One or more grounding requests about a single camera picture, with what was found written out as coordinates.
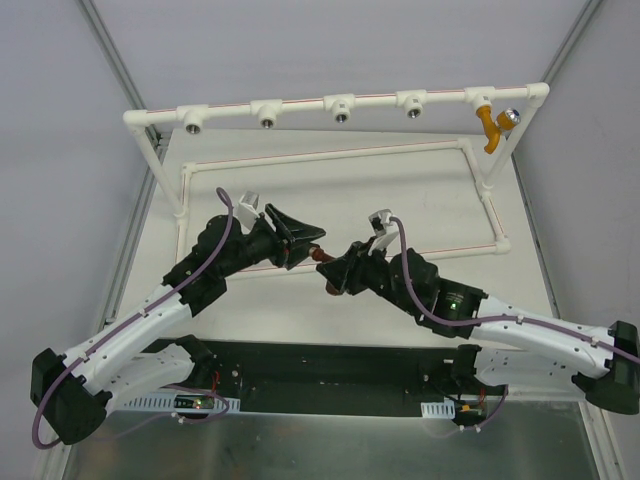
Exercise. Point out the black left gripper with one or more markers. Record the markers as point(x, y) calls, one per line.
point(280, 244)

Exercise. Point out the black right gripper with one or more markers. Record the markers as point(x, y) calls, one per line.
point(355, 268)

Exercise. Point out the brown water faucet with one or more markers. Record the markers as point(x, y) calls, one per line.
point(317, 254)

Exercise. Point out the white PVC pipe frame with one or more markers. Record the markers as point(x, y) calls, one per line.
point(338, 158)

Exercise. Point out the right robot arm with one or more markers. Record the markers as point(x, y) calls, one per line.
point(601, 363)

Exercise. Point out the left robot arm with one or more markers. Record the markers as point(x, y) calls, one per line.
point(74, 392)

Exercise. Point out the yellow water faucet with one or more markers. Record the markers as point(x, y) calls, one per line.
point(494, 128)

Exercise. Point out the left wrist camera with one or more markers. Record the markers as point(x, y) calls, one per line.
point(247, 209)

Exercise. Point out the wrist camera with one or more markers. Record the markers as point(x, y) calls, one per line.
point(385, 230)
point(247, 209)

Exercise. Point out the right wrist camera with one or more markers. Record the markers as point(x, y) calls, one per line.
point(385, 230)

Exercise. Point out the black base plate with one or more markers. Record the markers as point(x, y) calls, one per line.
point(338, 379)

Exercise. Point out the right white cable duct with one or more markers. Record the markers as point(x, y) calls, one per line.
point(442, 410)

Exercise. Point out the white cable duct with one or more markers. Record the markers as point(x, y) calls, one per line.
point(442, 410)
point(180, 402)

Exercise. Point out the left white cable duct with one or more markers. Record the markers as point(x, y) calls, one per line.
point(180, 402)

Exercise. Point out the aluminium profile rail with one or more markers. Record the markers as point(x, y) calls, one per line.
point(542, 394)

